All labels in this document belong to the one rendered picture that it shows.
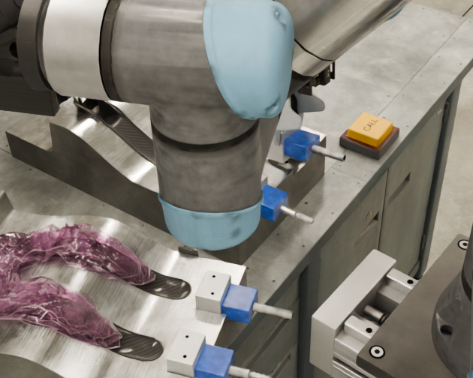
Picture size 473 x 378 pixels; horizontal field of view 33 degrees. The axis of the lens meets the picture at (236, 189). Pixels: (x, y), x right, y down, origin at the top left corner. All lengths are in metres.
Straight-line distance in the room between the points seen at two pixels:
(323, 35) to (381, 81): 1.03
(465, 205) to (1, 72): 2.12
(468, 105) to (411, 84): 1.37
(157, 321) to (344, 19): 0.62
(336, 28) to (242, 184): 0.14
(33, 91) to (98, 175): 0.78
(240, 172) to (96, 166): 0.79
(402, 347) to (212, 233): 0.34
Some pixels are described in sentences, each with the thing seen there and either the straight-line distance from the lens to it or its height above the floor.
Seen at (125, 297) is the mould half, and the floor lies 0.87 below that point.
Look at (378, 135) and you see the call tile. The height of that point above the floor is 0.84.
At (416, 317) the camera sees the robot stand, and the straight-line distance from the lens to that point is 0.88.
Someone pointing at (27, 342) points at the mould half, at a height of 0.90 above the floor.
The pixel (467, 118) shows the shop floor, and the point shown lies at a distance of 2.92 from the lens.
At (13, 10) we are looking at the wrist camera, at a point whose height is 1.46.
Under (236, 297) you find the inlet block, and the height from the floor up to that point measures 0.87.
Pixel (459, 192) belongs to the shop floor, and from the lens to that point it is 2.61.
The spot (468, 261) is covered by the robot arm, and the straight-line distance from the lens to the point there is 0.78.
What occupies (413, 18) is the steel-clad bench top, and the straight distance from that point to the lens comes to 1.85.
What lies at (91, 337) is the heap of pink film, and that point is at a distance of 1.08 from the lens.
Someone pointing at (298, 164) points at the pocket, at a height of 0.86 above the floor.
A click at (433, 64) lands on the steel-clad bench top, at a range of 1.70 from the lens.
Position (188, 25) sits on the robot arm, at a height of 1.47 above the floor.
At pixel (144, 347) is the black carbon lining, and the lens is 1.09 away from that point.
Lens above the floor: 1.71
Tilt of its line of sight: 42 degrees down
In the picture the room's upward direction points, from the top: 2 degrees counter-clockwise
